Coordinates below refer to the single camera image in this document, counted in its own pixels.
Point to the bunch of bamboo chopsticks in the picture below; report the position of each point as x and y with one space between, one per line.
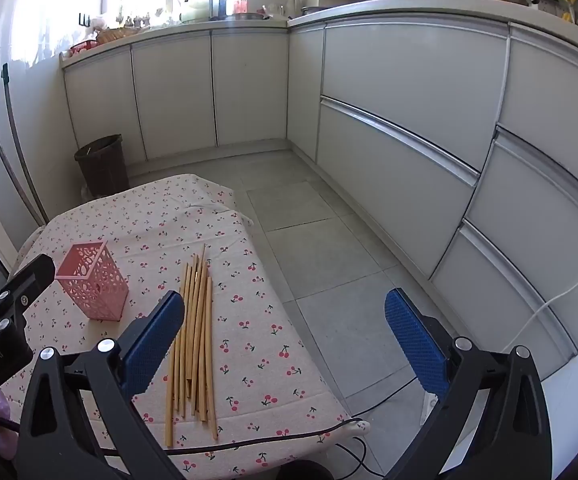
196 340

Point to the brown trash bin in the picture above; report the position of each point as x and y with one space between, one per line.
101 165

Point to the white kitchen countertop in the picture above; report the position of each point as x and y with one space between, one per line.
384 6

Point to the white bottle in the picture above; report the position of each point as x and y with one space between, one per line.
297 6

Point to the red plastic basket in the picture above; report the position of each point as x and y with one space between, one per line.
84 47

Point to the black hook rack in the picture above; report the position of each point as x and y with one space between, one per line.
85 20

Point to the pink perforated utensil holder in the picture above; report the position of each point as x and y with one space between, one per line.
94 290

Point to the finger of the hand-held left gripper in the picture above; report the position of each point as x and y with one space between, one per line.
31 275

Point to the blue bottle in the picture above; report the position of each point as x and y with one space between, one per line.
223 6

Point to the pink cup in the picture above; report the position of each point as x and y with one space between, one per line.
240 6

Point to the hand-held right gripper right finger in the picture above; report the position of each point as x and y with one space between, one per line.
414 340

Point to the woven basket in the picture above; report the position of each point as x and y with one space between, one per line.
116 35

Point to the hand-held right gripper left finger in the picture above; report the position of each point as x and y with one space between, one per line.
154 340

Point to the cherry print tablecloth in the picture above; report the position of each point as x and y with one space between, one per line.
169 220

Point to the pale green kettle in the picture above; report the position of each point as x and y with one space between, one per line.
196 7

